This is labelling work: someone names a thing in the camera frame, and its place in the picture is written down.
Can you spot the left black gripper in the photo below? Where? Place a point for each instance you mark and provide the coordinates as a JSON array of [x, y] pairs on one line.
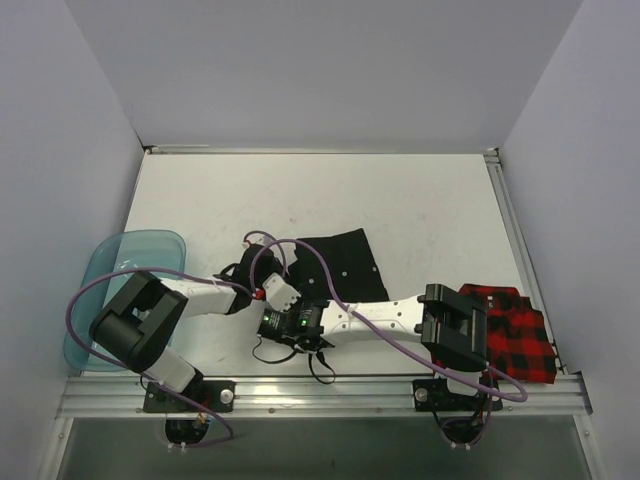
[[270, 258]]

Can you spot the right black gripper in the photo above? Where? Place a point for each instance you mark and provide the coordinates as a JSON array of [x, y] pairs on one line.
[[265, 329]]

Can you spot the black long sleeve shirt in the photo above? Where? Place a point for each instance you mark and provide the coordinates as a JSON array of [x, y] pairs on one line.
[[354, 271]]

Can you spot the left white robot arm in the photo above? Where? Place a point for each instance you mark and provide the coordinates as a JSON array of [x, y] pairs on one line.
[[137, 324]]

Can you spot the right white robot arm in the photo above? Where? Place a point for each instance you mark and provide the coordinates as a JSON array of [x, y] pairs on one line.
[[398, 320]]

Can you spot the translucent blue plastic bin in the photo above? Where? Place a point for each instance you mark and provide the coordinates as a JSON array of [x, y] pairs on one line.
[[138, 248]]

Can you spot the red black plaid shirt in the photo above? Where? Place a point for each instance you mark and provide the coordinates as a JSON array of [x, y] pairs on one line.
[[520, 335]]

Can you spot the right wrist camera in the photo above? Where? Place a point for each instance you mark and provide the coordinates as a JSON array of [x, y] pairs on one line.
[[279, 295]]

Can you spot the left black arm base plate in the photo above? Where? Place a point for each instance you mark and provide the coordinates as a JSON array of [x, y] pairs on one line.
[[216, 395]]

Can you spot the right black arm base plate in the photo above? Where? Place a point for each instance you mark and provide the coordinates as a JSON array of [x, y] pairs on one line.
[[434, 395]]

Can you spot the back aluminium table rail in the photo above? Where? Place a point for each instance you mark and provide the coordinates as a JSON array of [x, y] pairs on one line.
[[211, 150]]

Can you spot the aluminium table rail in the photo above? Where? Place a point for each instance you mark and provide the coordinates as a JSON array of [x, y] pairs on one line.
[[211, 150], [105, 397], [518, 245]]

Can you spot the right aluminium table rail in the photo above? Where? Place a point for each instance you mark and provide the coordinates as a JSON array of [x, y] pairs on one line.
[[518, 245]]

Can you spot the front aluminium table rail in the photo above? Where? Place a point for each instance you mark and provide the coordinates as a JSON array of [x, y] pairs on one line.
[[105, 397]]

